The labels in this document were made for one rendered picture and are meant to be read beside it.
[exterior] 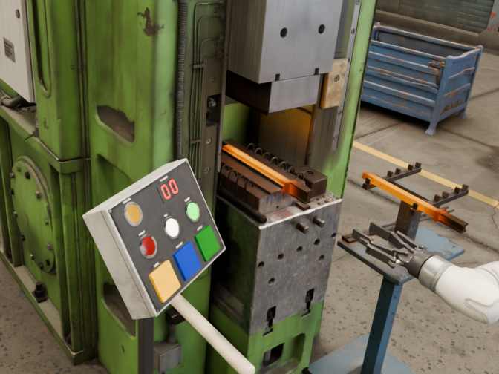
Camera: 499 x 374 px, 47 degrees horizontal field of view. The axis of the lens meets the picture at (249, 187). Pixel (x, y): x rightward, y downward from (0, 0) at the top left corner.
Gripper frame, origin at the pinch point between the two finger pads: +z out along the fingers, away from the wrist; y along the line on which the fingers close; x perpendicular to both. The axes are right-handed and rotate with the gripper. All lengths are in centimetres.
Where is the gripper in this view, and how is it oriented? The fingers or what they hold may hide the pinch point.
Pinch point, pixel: (369, 233)
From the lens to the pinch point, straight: 171.3
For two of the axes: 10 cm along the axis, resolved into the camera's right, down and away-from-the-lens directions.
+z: -6.2, -4.1, 6.7
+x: 0.9, -8.9, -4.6
